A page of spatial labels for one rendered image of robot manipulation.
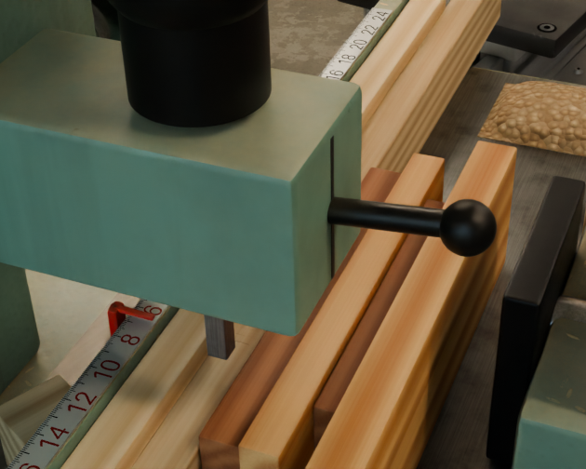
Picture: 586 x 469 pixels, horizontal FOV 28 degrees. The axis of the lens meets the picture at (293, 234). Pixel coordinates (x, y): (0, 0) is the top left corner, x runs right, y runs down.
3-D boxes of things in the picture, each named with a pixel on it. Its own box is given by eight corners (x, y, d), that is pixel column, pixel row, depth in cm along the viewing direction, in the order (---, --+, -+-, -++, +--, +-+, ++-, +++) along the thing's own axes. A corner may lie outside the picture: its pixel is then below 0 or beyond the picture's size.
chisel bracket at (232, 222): (299, 374, 43) (293, 180, 37) (-23, 288, 47) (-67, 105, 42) (366, 258, 48) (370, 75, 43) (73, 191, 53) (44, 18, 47)
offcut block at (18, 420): (70, 428, 66) (59, 372, 64) (105, 464, 64) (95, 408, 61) (6, 464, 64) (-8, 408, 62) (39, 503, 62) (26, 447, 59)
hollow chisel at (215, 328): (226, 361, 48) (219, 266, 45) (206, 355, 49) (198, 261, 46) (235, 347, 49) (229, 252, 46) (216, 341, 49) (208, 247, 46)
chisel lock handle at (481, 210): (486, 274, 40) (490, 226, 39) (309, 234, 42) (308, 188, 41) (500, 240, 41) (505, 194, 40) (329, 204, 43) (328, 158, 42)
